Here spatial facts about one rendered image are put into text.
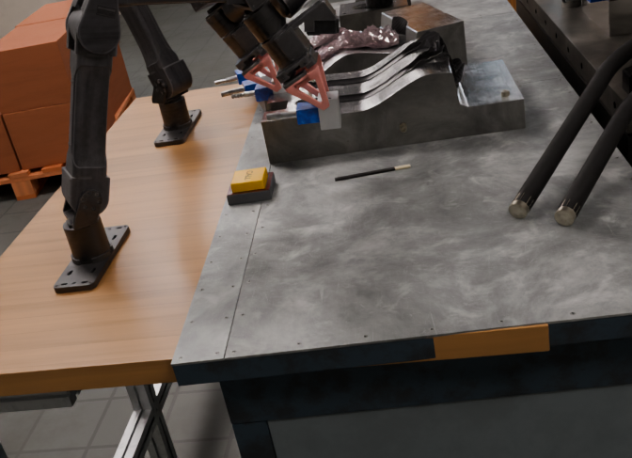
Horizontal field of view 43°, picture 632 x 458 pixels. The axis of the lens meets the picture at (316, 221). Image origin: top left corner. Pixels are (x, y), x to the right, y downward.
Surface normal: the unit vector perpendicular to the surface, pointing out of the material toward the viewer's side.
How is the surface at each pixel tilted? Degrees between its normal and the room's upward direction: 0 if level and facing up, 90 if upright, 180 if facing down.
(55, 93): 90
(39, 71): 90
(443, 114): 90
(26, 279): 0
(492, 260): 0
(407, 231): 0
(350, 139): 90
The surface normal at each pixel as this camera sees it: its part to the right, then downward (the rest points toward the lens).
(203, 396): -0.17, -0.88
